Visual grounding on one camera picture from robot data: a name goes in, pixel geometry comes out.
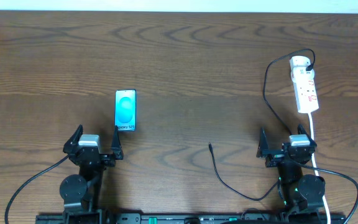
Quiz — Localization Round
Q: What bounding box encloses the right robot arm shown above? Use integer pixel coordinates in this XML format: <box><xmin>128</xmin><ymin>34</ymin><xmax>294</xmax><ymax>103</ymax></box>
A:
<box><xmin>256</xmin><ymin>125</ymin><xmax>326</xmax><ymax>222</ymax></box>

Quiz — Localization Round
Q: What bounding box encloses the white power strip cord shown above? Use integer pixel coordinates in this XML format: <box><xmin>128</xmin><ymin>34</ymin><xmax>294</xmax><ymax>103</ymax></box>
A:
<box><xmin>307</xmin><ymin>112</ymin><xmax>332</xmax><ymax>224</ymax></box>

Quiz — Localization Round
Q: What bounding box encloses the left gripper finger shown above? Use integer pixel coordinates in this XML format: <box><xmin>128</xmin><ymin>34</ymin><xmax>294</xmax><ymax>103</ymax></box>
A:
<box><xmin>111</xmin><ymin>126</ymin><xmax>124</xmax><ymax>160</ymax></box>
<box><xmin>64</xmin><ymin>124</ymin><xmax>83</xmax><ymax>149</ymax></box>

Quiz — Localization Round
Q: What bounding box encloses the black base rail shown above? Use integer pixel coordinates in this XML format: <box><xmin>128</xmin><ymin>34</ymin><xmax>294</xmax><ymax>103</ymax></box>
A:
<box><xmin>35</xmin><ymin>212</ymin><xmax>347</xmax><ymax>224</ymax></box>

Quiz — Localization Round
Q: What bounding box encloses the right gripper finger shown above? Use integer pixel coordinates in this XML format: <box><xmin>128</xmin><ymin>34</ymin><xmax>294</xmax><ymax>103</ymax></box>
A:
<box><xmin>256</xmin><ymin>128</ymin><xmax>269</xmax><ymax>157</ymax></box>
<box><xmin>297</xmin><ymin>124</ymin><xmax>314</xmax><ymax>142</ymax></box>

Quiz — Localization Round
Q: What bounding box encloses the white USB charger adapter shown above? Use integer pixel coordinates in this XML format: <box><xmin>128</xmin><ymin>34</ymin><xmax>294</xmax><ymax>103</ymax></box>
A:
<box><xmin>291</xmin><ymin>66</ymin><xmax>315</xmax><ymax>83</ymax></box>

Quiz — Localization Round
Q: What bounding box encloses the black USB charging cable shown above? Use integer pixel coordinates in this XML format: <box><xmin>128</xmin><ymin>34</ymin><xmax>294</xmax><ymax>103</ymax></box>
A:
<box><xmin>208</xmin><ymin>48</ymin><xmax>316</xmax><ymax>202</ymax></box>

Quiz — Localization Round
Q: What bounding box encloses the Galaxy smartphone cyan screen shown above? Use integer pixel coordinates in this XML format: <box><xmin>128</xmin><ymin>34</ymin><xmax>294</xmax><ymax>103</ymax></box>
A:
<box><xmin>114</xmin><ymin>89</ymin><xmax>137</xmax><ymax>131</ymax></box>

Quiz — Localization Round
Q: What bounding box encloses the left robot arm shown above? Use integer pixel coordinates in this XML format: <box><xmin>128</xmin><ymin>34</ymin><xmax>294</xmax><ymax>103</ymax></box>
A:
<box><xmin>60</xmin><ymin>125</ymin><xmax>124</xmax><ymax>224</ymax></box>

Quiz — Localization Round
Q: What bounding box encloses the white power strip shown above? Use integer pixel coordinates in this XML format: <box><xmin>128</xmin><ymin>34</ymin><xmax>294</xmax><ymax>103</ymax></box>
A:
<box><xmin>290</xmin><ymin>55</ymin><xmax>319</xmax><ymax>114</ymax></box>

